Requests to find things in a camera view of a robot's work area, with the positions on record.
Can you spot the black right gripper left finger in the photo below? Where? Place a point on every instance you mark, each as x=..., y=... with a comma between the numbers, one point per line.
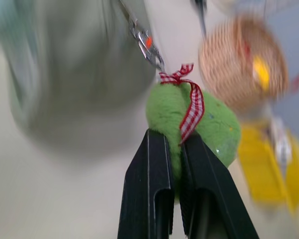
x=144, y=189

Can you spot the yellow fabric pouch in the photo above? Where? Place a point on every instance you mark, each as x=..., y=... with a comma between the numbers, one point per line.
x=269, y=169

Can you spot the woven wicker basket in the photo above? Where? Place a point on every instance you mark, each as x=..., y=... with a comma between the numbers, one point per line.
x=241, y=64

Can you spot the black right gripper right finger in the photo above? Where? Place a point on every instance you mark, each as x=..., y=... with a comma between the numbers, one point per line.
x=209, y=189

